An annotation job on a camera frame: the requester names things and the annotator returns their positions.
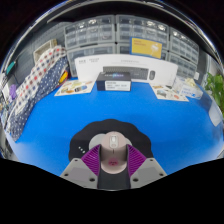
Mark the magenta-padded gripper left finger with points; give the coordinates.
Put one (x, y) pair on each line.
(86, 166)

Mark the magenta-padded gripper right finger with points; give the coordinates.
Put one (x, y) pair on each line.
(141, 166)

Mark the pale pink computer mouse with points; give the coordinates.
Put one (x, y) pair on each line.
(114, 153)

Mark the black fuzzy-face mouse pad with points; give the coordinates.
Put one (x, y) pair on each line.
(106, 126)

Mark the colourful printed leaflet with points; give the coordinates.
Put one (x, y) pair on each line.
(75, 88)
(168, 92)

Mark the navy polka-dot cloth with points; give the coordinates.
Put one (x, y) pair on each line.
(26, 113)

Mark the small black labelled box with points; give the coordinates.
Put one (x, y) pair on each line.
(113, 81)

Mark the clear plastic bag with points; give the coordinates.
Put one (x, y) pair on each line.
(188, 87)

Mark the yellow red toy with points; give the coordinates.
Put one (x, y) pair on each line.
(63, 77)

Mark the long white keyboard box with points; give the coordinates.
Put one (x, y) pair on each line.
(86, 66)

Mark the purple plastic bag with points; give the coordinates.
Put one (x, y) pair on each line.
(12, 91)

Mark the red blue checked cloth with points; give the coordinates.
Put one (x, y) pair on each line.
(40, 70)

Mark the green potted plant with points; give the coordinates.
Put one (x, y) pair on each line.
(215, 88)

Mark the yellow flat box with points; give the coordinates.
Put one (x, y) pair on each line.
(146, 47)

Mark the white woven basket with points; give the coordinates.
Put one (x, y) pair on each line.
(45, 50)

